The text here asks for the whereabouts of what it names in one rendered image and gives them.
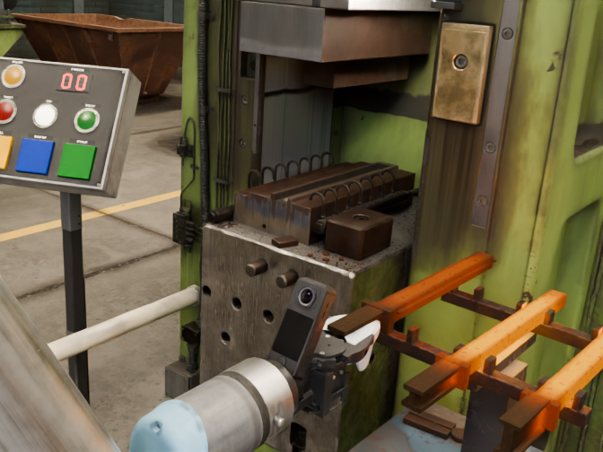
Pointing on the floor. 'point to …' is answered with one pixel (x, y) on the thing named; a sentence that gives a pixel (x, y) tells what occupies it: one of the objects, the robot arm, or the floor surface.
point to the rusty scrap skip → (109, 45)
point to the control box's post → (74, 282)
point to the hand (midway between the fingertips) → (368, 318)
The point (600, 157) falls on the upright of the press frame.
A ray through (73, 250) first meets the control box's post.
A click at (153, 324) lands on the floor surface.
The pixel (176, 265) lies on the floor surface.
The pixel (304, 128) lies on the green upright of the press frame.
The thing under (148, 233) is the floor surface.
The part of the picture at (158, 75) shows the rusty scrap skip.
